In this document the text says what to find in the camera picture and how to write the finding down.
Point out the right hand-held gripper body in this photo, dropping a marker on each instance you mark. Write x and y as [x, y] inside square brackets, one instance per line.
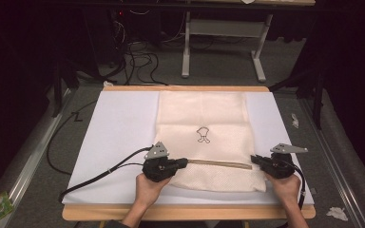
[280, 167]

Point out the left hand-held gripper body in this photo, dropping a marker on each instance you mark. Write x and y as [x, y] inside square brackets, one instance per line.
[158, 167]

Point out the cream mesh laundry bag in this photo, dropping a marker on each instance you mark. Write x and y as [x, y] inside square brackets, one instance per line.
[202, 114]

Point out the person's right hand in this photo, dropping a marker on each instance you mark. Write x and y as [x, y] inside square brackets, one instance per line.
[286, 190]

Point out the person's left hand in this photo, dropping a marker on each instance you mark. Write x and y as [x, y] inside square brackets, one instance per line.
[149, 190]

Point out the small crumpled white paper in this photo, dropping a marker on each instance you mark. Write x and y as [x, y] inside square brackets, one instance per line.
[294, 121]

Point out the white board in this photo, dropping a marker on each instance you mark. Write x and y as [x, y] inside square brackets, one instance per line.
[120, 126]

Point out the large crumpled white paper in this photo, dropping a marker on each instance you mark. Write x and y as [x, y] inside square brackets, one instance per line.
[337, 213]

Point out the black stand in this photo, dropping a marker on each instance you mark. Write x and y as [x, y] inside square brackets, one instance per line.
[318, 101]
[58, 95]

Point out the small white plug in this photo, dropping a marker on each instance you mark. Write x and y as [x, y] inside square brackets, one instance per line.
[107, 84]

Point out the metal floor rail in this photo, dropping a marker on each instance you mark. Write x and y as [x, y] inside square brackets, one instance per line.
[331, 164]
[34, 155]

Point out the white metal desk frame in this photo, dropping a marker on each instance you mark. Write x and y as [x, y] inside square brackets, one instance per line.
[225, 28]

